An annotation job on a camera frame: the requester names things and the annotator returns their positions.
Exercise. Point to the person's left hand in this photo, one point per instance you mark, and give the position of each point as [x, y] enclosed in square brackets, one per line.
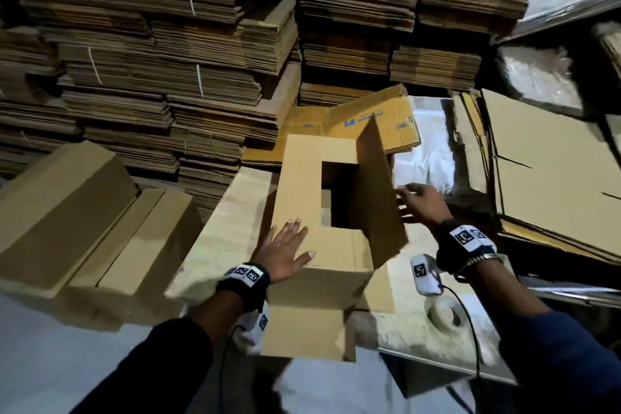
[279, 254]

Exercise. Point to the person's right forearm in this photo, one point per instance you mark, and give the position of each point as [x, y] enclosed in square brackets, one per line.
[553, 351]

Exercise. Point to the white plastic sack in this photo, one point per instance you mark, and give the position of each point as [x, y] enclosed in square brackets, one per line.
[427, 147]

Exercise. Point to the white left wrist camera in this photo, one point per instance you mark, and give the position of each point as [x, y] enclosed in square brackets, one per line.
[252, 326]

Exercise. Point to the black right wrist band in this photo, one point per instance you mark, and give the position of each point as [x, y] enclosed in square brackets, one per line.
[466, 244]

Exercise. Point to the yellow carton with blue print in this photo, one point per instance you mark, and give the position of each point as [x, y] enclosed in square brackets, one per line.
[383, 118]

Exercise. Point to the person's right hand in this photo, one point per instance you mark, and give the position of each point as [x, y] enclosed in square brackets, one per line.
[427, 205]

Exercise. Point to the plywood work board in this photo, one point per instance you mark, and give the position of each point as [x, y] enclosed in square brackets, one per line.
[218, 234]

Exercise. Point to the clear plastic sheet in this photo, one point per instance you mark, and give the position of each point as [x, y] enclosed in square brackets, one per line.
[539, 79]

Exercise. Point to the clear tape roll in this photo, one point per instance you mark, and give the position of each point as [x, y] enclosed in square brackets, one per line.
[444, 314]

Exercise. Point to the pile of brown cartons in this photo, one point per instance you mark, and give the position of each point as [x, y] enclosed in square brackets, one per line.
[553, 176]

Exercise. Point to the person's left forearm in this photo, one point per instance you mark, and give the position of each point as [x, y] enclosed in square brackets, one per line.
[155, 360]

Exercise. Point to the stacks of flat cardboard bundles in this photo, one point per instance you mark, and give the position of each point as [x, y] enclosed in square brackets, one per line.
[126, 59]

